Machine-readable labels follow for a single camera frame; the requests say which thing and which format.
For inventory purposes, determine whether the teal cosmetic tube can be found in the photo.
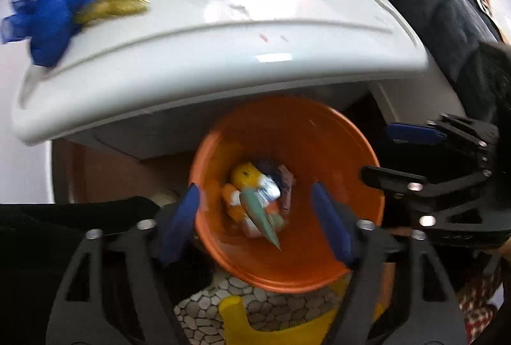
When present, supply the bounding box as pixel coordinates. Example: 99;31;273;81
240;187;285;249

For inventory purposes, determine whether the yellow-green hair claw clip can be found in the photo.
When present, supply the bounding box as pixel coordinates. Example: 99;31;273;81
74;0;149;25

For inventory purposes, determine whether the blue sheer scarf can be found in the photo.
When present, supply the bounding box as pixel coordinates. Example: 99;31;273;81
1;0;96;68

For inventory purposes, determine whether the blue white medicine box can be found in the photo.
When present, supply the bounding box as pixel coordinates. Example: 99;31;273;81
277;164;294;216

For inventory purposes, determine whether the white blue ointment tube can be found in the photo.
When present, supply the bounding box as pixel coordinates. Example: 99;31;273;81
255;174;281;207

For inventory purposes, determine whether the yellow round toy watering can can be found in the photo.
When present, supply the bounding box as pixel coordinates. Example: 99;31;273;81
230;163;263;190

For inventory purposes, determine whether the orange trash bucket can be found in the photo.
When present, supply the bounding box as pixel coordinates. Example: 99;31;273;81
190;97;385;293

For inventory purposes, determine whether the dark blue quilt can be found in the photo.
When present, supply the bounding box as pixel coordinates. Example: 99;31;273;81
389;0;510;125

